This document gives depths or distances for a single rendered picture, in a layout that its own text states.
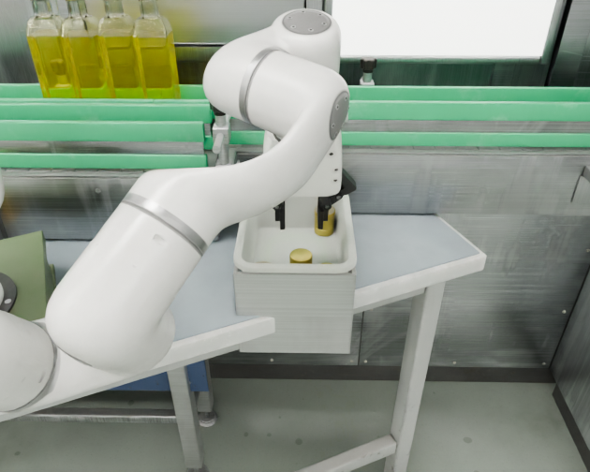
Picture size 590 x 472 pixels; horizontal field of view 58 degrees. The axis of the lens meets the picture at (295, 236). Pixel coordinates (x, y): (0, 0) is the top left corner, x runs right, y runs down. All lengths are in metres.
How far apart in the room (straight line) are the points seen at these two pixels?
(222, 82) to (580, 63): 0.86
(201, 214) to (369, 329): 1.09
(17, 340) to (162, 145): 0.47
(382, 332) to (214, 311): 0.78
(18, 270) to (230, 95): 0.45
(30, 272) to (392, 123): 0.62
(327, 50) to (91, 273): 0.31
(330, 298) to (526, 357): 1.00
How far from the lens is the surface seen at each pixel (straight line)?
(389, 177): 0.97
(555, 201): 1.09
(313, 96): 0.47
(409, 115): 0.95
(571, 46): 1.21
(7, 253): 0.89
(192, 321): 0.79
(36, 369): 0.54
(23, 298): 0.79
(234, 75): 0.51
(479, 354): 1.63
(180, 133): 0.86
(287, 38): 0.56
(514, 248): 1.40
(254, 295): 0.76
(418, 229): 0.99
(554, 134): 1.04
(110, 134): 0.90
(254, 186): 0.45
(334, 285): 0.75
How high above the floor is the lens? 1.29
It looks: 35 degrees down
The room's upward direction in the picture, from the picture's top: straight up
